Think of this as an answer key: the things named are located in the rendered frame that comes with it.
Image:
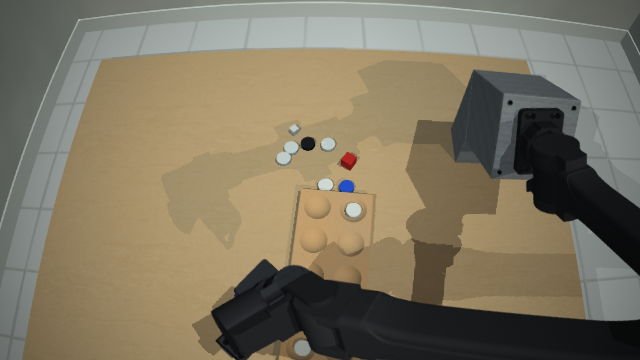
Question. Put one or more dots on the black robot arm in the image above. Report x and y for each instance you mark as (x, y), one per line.
(377, 326)

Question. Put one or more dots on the black disc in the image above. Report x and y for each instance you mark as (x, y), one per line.
(307, 143)

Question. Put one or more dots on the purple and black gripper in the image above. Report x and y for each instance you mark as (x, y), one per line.
(262, 270)

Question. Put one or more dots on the blue disc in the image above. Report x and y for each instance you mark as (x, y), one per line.
(346, 186)

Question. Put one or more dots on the white disc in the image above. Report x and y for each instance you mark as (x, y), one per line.
(353, 210)
(291, 148)
(302, 348)
(283, 158)
(328, 144)
(325, 184)

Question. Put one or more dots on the tan tray with round pockets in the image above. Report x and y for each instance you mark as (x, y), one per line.
(332, 245)

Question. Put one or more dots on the red cube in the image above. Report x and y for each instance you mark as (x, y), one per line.
(348, 161)

